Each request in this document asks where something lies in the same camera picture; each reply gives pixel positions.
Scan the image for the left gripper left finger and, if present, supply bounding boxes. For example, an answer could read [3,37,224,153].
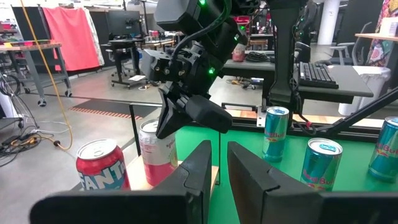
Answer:
[29,139,213,224]

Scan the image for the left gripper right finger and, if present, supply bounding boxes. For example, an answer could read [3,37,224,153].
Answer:
[226,141,398,224]

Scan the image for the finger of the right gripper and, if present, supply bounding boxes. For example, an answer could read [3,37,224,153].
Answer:
[183,95,233,133]
[155,88,187,140]

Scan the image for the white and red Spindrift can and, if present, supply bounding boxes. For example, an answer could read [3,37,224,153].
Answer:
[138,119,178,187]

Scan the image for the red Fanta can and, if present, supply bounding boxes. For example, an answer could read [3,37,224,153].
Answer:
[76,138,131,191]

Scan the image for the green table mat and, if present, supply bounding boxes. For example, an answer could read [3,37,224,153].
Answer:
[175,124,398,224]

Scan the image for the red cup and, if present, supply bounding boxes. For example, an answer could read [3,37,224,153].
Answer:
[231,43,247,62]

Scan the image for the grey desk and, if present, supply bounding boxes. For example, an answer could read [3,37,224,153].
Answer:
[222,58,274,78]
[295,63,374,105]

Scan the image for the slim Red Bull can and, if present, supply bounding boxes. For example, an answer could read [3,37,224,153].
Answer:
[368,116,398,183]
[300,138,343,191]
[262,106,290,162]

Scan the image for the black orange-striped floor mat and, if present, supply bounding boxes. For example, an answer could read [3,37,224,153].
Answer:
[68,98,160,121]

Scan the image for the black rolling desk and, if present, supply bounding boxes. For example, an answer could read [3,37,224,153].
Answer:
[101,37,149,90]

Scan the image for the black monitor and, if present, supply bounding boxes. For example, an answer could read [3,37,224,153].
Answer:
[107,10,142,37]

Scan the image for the white hanging cloth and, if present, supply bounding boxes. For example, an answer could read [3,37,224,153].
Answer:
[83,8,106,67]

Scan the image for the backlit black keyboard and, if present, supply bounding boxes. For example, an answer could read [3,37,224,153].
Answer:
[297,61,340,90]

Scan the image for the red hanging cloth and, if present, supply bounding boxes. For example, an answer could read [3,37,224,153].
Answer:
[42,6,102,72]

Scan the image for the white round pillar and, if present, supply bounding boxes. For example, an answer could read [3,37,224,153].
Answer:
[317,0,341,46]

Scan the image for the wooden table with metal legs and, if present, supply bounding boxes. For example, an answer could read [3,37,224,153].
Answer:
[0,42,73,106]

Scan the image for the white waste bin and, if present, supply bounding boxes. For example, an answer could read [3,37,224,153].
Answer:
[338,65,392,116]

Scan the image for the white equipment cart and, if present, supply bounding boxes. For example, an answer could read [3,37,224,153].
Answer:
[0,70,25,130]

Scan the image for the black partition panel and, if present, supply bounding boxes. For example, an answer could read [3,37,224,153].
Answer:
[11,5,53,68]

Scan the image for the floral patterned cloth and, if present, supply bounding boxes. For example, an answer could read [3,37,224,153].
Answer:
[366,0,398,68]

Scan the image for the white box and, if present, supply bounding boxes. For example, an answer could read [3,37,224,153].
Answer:
[379,17,398,37]

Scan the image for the tangled floor cables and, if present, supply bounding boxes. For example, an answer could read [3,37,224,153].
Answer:
[225,76,265,91]

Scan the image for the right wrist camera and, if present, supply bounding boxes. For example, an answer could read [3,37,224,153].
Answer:
[141,49,172,82]

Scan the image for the white metal bracket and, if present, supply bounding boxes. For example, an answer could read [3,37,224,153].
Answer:
[256,105,269,128]

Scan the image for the wooden shelf with black frame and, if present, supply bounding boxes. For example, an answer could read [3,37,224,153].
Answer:
[71,102,223,200]

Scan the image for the coiled black cable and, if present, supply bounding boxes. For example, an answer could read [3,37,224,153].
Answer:
[245,51,271,63]

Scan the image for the yellow floor cable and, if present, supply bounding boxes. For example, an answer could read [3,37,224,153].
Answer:
[19,0,74,152]

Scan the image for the floor cable bundle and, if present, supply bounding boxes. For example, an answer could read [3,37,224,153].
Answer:
[0,119,74,169]

